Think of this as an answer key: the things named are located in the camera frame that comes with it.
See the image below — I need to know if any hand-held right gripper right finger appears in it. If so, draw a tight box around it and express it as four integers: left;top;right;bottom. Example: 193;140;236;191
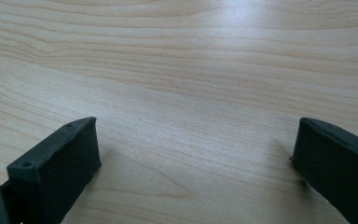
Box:
289;117;358;224

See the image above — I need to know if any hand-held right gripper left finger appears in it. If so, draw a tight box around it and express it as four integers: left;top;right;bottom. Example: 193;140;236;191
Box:
0;116;103;224

